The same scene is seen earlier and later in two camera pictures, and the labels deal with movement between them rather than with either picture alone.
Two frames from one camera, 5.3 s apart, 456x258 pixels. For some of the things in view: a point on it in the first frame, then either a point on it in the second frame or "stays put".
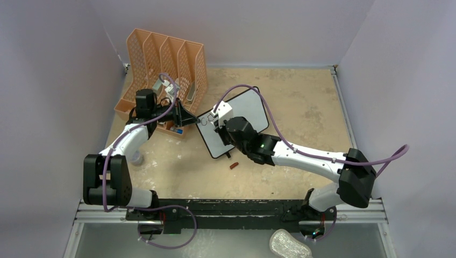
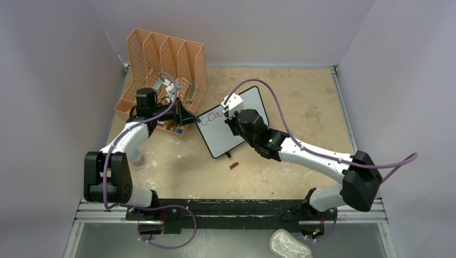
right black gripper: x=221 y=130 → x=231 y=121
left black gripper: x=179 y=112 stays put
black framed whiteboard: x=248 y=105 stays put
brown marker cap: x=234 y=165 stays put
